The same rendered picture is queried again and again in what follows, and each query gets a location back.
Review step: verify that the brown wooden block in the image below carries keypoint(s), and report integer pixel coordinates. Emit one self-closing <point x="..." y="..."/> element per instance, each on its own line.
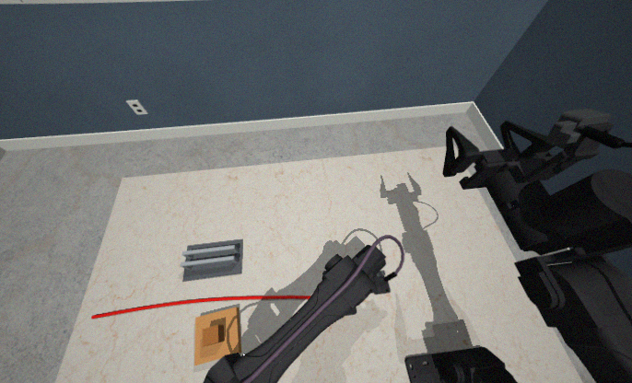
<point x="218" y="340"/>

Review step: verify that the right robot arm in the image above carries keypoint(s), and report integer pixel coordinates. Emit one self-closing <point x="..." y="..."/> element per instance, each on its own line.
<point x="588" y="300"/>

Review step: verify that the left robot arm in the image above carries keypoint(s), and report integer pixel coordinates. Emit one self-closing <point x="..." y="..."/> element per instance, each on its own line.
<point x="269" y="361"/>

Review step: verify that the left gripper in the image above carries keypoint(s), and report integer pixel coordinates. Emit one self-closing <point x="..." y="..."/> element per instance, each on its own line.
<point x="380" y="287"/>

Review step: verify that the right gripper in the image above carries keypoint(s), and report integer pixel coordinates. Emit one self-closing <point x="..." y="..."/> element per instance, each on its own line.
<point x="510" y="175"/>

